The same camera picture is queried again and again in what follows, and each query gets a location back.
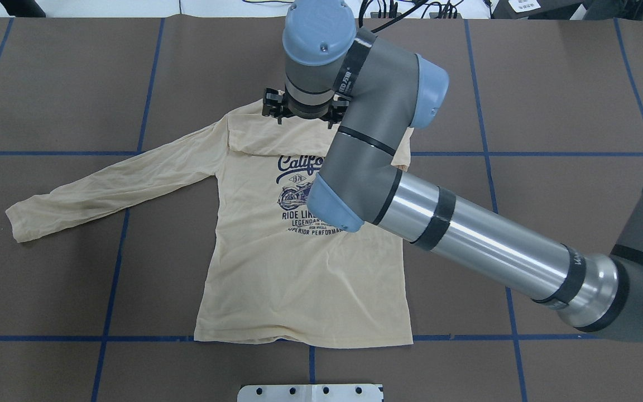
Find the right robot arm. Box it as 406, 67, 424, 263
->
262, 1, 643, 342

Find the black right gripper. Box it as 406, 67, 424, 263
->
261, 88, 350, 129

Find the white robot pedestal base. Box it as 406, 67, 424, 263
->
237, 384, 385, 401

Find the yellow long sleeve shirt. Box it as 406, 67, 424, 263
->
6, 101, 413, 349

